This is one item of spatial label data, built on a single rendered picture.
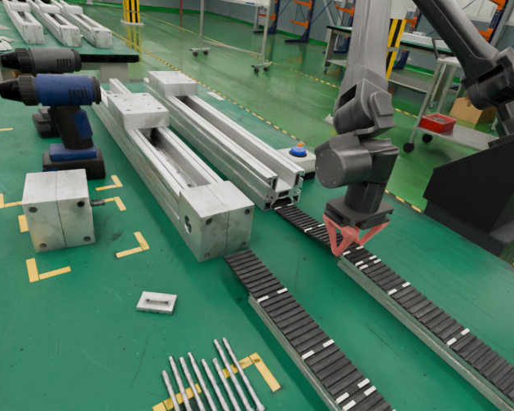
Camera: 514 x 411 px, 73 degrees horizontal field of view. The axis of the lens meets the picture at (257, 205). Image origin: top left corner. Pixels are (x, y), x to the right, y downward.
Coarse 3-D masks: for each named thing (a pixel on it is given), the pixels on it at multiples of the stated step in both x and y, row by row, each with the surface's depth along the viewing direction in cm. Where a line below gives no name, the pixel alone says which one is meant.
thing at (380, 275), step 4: (384, 268) 58; (388, 268) 58; (376, 272) 57; (380, 272) 57; (384, 272) 57; (388, 272) 57; (392, 272) 57; (368, 276) 56; (372, 276) 56; (376, 276) 56; (380, 276) 56; (384, 276) 56; (388, 276) 57; (372, 280) 55; (376, 280) 55; (380, 280) 56
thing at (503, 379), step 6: (504, 366) 45; (510, 366) 44; (498, 372) 44; (504, 372) 44; (510, 372) 44; (492, 378) 43; (498, 378) 43; (504, 378) 43; (510, 378) 43; (492, 384) 42; (498, 384) 42; (504, 384) 42; (510, 384) 42; (498, 390) 42; (504, 390) 41
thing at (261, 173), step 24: (168, 96) 109; (192, 96) 112; (192, 120) 96; (216, 120) 99; (192, 144) 99; (216, 144) 87; (240, 144) 91; (264, 144) 85; (240, 168) 79; (264, 168) 73; (288, 168) 76; (264, 192) 72; (288, 192) 76
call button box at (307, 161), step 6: (282, 150) 89; (288, 150) 90; (306, 150) 91; (288, 156) 87; (294, 156) 87; (300, 156) 87; (306, 156) 88; (312, 156) 88; (294, 162) 84; (300, 162) 85; (306, 162) 86; (312, 162) 88; (306, 168) 87; (312, 168) 89; (306, 174) 88; (312, 174) 90
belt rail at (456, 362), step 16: (352, 272) 60; (368, 288) 57; (384, 304) 55; (400, 320) 53; (416, 320) 51; (432, 336) 49; (448, 352) 48; (464, 368) 46; (480, 384) 44; (496, 400) 43
